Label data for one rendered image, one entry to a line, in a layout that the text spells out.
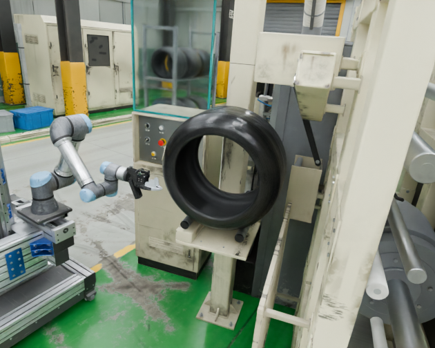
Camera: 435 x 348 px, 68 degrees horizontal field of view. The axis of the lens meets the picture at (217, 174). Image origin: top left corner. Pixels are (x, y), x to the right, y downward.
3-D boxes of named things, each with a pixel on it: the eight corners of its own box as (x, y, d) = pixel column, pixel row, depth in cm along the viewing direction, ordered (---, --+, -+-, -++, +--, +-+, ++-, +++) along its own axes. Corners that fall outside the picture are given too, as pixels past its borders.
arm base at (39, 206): (25, 209, 197) (23, 195, 193) (49, 201, 209) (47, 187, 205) (39, 217, 190) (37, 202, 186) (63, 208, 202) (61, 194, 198)
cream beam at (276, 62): (279, 72, 155) (283, 39, 150) (333, 77, 148) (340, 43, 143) (250, 82, 101) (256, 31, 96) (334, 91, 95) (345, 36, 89)
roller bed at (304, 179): (287, 201, 192) (295, 154, 180) (313, 207, 188) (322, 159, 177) (282, 217, 174) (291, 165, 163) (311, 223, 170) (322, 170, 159)
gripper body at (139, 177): (143, 175, 167) (123, 168, 169) (142, 190, 170) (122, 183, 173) (151, 170, 173) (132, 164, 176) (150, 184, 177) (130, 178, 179)
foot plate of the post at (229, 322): (208, 292, 244) (209, 288, 242) (243, 302, 237) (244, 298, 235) (195, 318, 220) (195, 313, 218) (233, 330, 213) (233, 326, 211)
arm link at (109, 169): (107, 171, 183) (107, 158, 180) (123, 177, 181) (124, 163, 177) (98, 177, 177) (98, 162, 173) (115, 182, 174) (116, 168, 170)
